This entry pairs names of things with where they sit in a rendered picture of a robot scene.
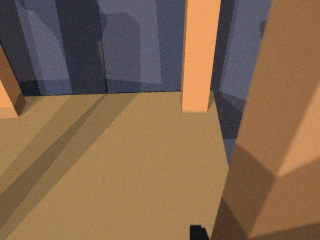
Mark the small wooden stool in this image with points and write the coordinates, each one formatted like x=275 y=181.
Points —
x=146 y=166

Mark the dark grey mat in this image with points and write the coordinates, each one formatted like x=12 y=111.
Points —
x=80 y=47

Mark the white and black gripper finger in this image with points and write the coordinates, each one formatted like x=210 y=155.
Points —
x=198 y=233

